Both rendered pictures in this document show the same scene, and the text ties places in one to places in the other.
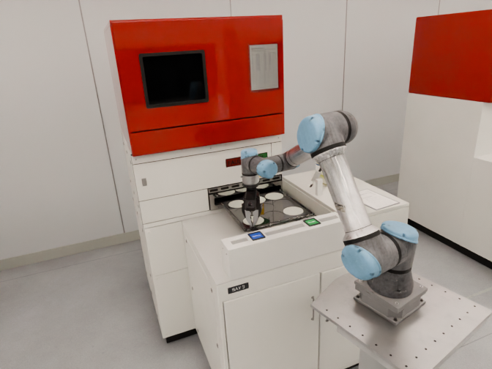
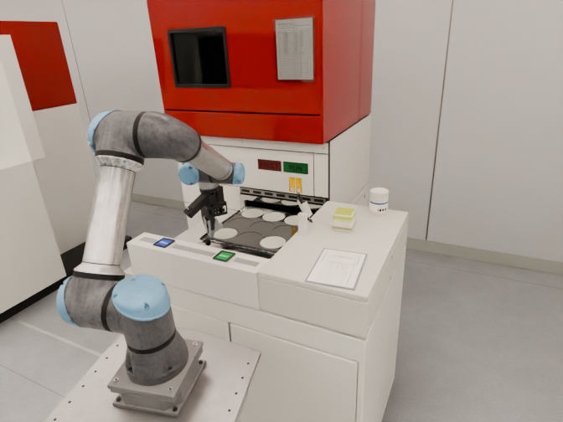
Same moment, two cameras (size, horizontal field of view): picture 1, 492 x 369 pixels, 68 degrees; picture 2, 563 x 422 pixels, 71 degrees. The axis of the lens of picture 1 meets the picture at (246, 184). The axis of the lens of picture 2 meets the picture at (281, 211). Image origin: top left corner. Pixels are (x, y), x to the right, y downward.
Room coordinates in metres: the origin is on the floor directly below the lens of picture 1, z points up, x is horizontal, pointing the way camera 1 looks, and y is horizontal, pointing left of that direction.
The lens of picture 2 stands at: (0.78, -1.27, 1.62)
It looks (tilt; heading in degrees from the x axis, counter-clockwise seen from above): 23 degrees down; 48
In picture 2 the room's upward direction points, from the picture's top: 3 degrees counter-clockwise
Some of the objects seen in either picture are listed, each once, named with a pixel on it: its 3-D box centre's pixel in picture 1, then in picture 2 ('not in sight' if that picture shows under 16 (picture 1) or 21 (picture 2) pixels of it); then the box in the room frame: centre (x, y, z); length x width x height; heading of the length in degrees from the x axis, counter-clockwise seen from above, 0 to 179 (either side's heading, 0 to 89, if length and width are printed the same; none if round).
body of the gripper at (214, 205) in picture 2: (251, 194); (212, 201); (1.54, -0.02, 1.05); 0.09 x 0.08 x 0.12; 174
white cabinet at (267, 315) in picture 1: (288, 293); (273, 339); (1.65, -0.20, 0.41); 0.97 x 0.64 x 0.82; 111
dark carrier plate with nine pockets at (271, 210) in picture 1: (264, 207); (261, 227); (1.72, -0.09, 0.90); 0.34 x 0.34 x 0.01; 21
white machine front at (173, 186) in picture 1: (214, 179); (247, 177); (1.86, 0.17, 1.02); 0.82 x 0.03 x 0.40; 111
